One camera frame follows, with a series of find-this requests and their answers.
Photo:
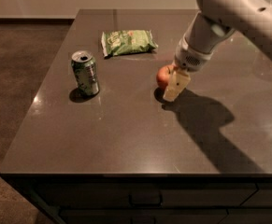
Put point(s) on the green chip bag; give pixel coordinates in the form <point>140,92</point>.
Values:
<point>127,42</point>

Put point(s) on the red apple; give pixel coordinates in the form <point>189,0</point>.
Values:
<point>163,76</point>

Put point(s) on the green soda can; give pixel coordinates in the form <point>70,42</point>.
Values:
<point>83,64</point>

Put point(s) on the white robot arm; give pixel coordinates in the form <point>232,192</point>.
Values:
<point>215,21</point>

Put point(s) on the dark drawer cabinet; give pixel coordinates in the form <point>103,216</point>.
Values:
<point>139,199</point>

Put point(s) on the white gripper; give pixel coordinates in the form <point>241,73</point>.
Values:
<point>190,59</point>

